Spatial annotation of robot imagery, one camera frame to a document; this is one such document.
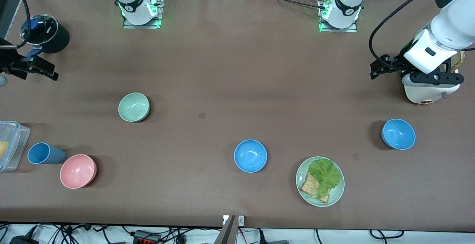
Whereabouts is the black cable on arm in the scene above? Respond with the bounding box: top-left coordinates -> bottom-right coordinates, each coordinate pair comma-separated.
7,0 -> 32,49
368,0 -> 452,63

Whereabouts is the light green bowl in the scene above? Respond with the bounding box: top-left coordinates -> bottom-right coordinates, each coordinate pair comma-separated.
118,92 -> 150,123

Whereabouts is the blue utensil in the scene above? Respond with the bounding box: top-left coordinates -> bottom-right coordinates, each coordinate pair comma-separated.
23,18 -> 43,58

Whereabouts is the black orange power strip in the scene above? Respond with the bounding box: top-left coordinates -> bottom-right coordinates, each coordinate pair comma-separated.
133,230 -> 161,244

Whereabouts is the tan speckled object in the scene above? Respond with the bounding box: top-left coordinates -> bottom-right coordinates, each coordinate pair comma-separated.
450,51 -> 466,71

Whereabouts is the black floor cable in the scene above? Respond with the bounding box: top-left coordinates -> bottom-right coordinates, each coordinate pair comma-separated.
369,230 -> 405,240
45,223 -> 93,244

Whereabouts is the blue cup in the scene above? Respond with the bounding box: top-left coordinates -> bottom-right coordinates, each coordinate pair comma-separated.
27,142 -> 67,165

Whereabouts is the clear plastic container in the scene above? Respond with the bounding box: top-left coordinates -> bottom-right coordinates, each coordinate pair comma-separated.
0,120 -> 31,173

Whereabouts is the black power adapter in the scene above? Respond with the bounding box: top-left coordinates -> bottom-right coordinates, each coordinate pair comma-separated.
9,235 -> 40,244

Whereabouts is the grey metal post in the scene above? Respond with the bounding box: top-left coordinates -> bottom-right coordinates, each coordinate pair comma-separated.
214,215 -> 239,244

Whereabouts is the pink bowl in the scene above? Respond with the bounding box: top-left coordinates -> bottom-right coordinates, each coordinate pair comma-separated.
59,154 -> 98,190

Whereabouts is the light green plate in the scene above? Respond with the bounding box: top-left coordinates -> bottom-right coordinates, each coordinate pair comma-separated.
295,156 -> 345,208

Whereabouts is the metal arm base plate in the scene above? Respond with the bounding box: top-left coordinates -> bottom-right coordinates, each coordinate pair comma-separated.
122,0 -> 166,29
318,0 -> 359,33

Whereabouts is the black pot with glass lid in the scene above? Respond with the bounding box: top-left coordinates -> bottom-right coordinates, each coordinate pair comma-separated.
19,13 -> 71,55

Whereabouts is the brown bread slice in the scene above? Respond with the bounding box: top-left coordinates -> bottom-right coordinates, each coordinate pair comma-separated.
299,171 -> 331,204

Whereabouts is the green lettuce leaf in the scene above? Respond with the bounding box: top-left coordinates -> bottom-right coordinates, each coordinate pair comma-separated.
308,158 -> 342,199

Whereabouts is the blue bowl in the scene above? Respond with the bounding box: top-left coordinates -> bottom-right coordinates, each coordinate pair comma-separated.
381,118 -> 416,151
233,139 -> 268,173

